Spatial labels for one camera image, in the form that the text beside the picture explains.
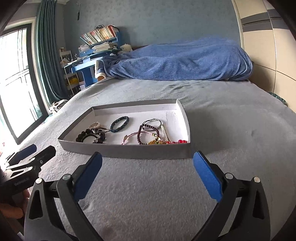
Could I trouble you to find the large black bead bracelet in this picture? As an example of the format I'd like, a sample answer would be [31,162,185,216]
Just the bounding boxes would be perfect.
[75,128,106,144]

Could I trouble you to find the pink cord bracelet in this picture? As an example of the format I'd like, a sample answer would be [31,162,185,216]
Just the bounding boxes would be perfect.
[121,131,149,146]

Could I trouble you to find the blue crystal bead bracelet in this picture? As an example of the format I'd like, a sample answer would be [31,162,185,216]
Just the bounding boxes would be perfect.
[109,115,130,133]

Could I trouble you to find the red bead gold charm bracelet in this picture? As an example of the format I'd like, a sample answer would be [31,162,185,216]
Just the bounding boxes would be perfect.
[147,138,188,145]

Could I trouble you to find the dark garnet bead bracelet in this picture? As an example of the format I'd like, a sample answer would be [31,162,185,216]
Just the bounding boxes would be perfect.
[137,123,161,145]

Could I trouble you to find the thin silver bangle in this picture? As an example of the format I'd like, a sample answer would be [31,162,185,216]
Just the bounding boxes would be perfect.
[142,118,163,130]

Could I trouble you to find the person's left hand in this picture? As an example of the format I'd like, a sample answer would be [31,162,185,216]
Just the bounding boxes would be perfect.
[1,189,30,219]

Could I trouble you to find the white shoes on floor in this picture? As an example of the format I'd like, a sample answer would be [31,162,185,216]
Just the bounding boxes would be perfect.
[49,99,68,114]

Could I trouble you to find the window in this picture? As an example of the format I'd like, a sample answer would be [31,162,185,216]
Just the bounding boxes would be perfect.
[1,23,48,144]

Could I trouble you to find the white shelf rack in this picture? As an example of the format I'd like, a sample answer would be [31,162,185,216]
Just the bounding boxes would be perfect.
[59,47,80,97]

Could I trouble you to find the grey bed sheet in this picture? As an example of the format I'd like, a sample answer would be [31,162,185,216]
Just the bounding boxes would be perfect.
[22,79,295,240]

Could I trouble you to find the teal curtain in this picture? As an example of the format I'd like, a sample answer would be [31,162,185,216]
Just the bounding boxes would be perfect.
[36,1,69,104]

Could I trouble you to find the blue desk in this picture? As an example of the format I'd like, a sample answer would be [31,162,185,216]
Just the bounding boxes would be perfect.
[72,32,122,87]

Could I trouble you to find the grey shallow cardboard tray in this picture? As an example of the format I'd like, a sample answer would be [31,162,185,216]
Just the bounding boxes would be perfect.
[58,99,192,159]

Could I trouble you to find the stack of papers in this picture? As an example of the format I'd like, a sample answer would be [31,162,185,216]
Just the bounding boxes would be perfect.
[92,42,118,53]

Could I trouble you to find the row of books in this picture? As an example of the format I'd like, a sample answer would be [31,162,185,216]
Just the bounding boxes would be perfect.
[80,25,119,45]

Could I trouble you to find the white plush toy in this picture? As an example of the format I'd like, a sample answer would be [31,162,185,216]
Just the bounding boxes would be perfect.
[118,44,133,54]

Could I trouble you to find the blue blanket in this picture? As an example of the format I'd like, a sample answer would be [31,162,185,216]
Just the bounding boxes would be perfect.
[95,37,253,81]

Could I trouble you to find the beige wardrobe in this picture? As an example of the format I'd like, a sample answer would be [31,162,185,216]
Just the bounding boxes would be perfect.
[232,1,295,110]

